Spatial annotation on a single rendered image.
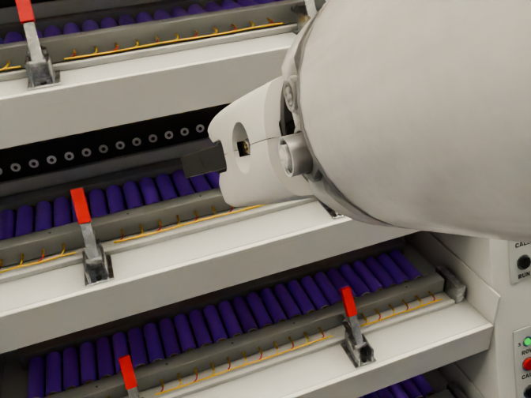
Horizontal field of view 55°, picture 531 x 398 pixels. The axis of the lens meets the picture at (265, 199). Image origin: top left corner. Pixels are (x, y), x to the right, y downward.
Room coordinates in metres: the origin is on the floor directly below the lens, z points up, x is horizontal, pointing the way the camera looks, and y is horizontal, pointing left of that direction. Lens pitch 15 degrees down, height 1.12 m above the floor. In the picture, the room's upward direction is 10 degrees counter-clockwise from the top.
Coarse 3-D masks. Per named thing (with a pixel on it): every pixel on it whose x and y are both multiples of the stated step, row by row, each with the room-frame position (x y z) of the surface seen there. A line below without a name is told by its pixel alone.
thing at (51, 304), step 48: (192, 144) 0.66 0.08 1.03; (0, 192) 0.61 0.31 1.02; (192, 240) 0.52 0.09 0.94; (240, 240) 0.52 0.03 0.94; (288, 240) 0.51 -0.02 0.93; (336, 240) 0.53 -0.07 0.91; (384, 240) 0.56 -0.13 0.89; (0, 288) 0.48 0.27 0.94; (48, 288) 0.47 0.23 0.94; (96, 288) 0.46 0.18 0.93; (144, 288) 0.48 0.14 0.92; (192, 288) 0.50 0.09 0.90; (0, 336) 0.45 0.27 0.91; (48, 336) 0.46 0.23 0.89
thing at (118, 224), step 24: (216, 192) 0.57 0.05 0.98; (120, 216) 0.54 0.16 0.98; (144, 216) 0.54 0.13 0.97; (168, 216) 0.55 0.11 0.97; (192, 216) 0.56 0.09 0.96; (216, 216) 0.55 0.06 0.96; (0, 240) 0.52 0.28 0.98; (24, 240) 0.51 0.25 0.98; (48, 240) 0.52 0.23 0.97; (72, 240) 0.52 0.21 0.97; (120, 240) 0.52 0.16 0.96; (0, 264) 0.50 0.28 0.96
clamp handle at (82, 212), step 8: (72, 192) 0.50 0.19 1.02; (80, 192) 0.50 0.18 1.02; (80, 200) 0.49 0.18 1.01; (80, 208) 0.49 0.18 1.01; (80, 216) 0.49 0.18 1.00; (88, 216) 0.49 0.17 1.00; (88, 224) 0.49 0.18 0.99; (88, 232) 0.49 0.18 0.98; (88, 240) 0.48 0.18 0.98; (88, 248) 0.48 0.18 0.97; (96, 248) 0.48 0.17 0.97; (88, 256) 0.48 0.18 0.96; (96, 256) 0.48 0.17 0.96
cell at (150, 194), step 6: (144, 180) 0.62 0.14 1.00; (150, 180) 0.62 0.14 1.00; (144, 186) 0.61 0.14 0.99; (150, 186) 0.60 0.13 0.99; (144, 192) 0.60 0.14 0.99; (150, 192) 0.59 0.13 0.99; (156, 192) 0.60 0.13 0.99; (144, 198) 0.59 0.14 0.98; (150, 198) 0.58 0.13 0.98; (156, 198) 0.58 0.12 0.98
